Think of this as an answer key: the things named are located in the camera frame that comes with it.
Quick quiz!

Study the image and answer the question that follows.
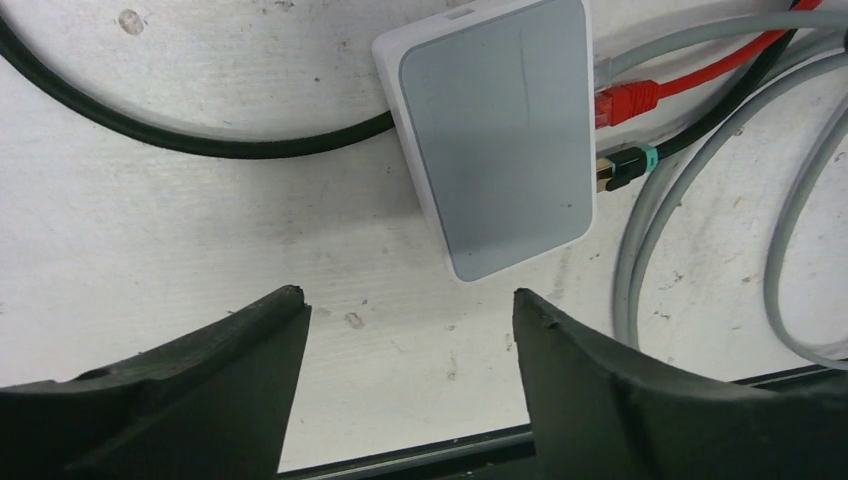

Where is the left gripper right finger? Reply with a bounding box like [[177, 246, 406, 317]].
[[513, 289, 847, 479]]

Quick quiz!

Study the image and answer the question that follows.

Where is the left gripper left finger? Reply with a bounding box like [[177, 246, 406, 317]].
[[1, 285, 311, 479]]

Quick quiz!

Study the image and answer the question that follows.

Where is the black ethernet cable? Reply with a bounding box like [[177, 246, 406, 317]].
[[0, 0, 823, 195]]

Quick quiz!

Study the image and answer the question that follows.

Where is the white network switch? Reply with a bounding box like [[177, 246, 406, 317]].
[[372, 1, 596, 282]]

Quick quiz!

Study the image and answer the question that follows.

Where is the red ethernet cable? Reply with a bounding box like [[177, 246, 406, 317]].
[[594, 0, 823, 130]]

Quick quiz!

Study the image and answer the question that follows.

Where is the grey ethernet cable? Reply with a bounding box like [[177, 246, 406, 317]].
[[592, 9, 848, 372]]

